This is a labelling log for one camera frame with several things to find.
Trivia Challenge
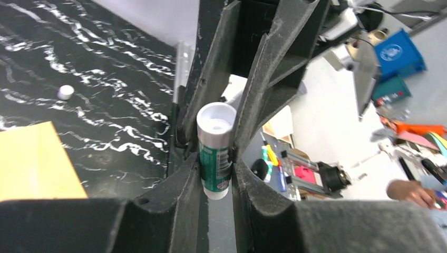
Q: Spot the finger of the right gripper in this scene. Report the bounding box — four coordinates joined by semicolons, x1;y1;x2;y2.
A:
175;1;241;149
232;1;330;161

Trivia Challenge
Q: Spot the white glue stick cap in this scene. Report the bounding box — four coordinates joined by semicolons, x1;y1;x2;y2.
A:
57;85;74;101

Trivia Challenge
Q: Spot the teal small box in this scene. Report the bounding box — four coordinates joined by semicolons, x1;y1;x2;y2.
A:
372;77;412;107

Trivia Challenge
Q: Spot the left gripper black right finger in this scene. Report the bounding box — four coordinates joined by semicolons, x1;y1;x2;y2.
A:
232;160;446;252

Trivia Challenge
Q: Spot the person's hand in background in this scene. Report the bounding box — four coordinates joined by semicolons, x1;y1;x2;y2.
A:
386;180;435;209

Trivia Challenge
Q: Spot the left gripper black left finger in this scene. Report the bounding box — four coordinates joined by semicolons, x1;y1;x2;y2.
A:
1;153;201;252

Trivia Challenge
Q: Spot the blue storage bin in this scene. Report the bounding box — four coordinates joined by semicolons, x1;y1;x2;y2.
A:
375;29;426;82

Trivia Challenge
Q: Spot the orange envelope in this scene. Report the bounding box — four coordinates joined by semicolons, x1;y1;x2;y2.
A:
1;121;87;201

